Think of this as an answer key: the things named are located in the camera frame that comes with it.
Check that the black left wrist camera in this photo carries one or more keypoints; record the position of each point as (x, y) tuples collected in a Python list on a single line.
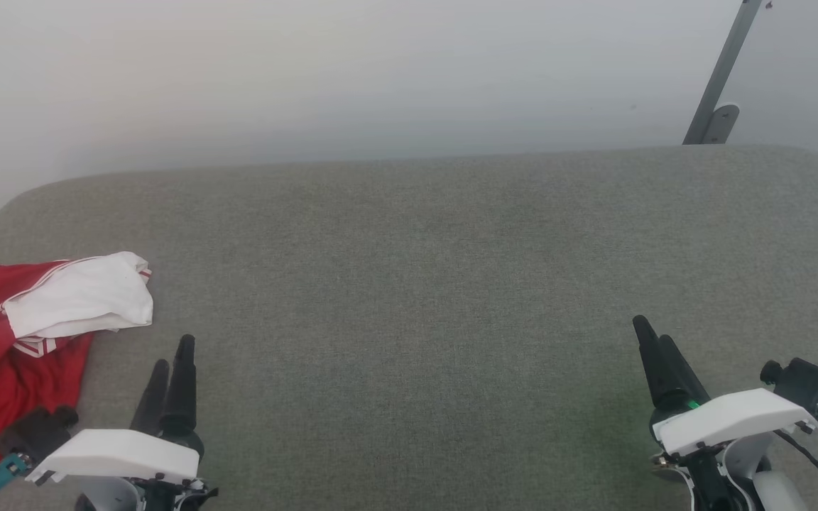
[(36, 429)]

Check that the grey-green fabric sofa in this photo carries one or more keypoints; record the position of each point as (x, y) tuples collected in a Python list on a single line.
[(416, 284)]

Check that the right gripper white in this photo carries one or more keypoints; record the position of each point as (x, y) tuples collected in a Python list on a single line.
[(728, 419)]

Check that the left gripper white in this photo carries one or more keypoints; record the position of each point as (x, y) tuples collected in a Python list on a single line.
[(118, 454)]

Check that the grey metal wall bracket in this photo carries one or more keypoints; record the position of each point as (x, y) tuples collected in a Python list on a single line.
[(718, 92)]

